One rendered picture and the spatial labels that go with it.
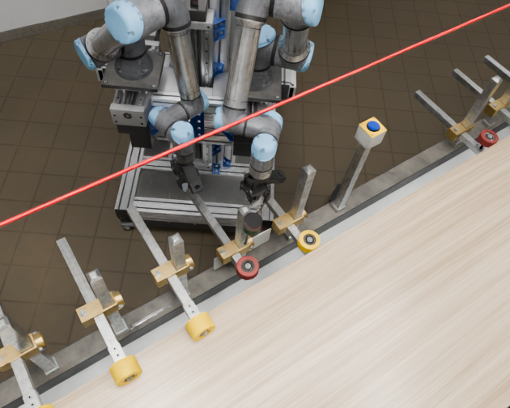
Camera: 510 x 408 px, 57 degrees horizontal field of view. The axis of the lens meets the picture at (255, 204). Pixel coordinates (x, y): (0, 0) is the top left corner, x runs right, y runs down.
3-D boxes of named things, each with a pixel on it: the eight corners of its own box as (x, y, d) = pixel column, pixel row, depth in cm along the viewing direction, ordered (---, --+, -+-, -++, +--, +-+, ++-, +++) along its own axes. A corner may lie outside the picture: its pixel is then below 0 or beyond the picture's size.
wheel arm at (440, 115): (412, 97, 232) (415, 91, 228) (417, 95, 233) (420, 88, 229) (477, 158, 214) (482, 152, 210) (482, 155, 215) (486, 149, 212)
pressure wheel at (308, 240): (293, 260, 177) (298, 246, 167) (295, 241, 181) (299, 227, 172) (313, 264, 177) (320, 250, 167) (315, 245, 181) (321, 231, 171)
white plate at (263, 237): (213, 269, 183) (213, 257, 174) (268, 239, 192) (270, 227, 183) (214, 270, 182) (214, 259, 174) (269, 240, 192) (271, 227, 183)
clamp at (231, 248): (215, 254, 173) (216, 248, 169) (246, 238, 178) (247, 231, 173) (223, 266, 170) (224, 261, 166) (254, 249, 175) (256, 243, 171)
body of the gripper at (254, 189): (239, 189, 165) (240, 169, 154) (259, 180, 168) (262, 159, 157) (250, 206, 161) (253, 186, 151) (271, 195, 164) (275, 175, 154)
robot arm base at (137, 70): (118, 53, 194) (114, 33, 186) (155, 57, 195) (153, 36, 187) (111, 78, 186) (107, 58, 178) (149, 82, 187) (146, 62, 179)
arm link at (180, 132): (182, 114, 160) (198, 129, 158) (184, 135, 170) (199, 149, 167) (163, 125, 157) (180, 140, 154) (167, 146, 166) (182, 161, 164)
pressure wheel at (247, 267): (231, 274, 172) (231, 261, 162) (248, 265, 174) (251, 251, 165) (242, 292, 168) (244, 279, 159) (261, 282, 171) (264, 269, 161)
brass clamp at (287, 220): (270, 225, 183) (271, 218, 179) (298, 210, 188) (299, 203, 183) (279, 237, 180) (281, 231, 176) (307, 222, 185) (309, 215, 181)
